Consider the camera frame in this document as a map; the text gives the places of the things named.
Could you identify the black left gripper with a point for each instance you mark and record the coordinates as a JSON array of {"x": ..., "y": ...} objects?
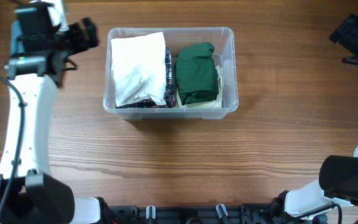
[{"x": 81, "y": 43}]

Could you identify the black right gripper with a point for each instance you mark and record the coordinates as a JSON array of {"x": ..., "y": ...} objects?
[{"x": 347, "y": 32}]

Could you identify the white cloth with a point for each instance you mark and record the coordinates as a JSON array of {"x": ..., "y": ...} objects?
[{"x": 138, "y": 69}]

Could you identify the plaid cloth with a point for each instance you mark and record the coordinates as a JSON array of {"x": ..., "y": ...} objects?
[{"x": 169, "y": 96}]

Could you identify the dark green cloth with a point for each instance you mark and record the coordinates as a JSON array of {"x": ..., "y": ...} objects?
[{"x": 196, "y": 75}]

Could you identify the cream cloth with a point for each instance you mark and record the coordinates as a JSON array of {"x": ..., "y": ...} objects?
[{"x": 214, "y": 104}]

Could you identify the blue cloth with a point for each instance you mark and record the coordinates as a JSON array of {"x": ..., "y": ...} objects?
[{"x": 16, "y": 44}]

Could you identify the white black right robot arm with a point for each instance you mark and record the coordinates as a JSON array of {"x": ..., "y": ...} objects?
[{"x": 337, "y": 184}]

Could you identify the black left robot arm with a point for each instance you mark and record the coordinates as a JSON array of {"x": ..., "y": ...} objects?
[{"x": 41, "y": 47}]

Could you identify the clear plastic storage bin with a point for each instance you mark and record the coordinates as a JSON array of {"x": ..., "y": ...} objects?
[{"x": 177, "y": 38}]

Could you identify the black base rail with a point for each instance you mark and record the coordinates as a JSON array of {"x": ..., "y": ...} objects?
[{"x": 218, "y": 214}]

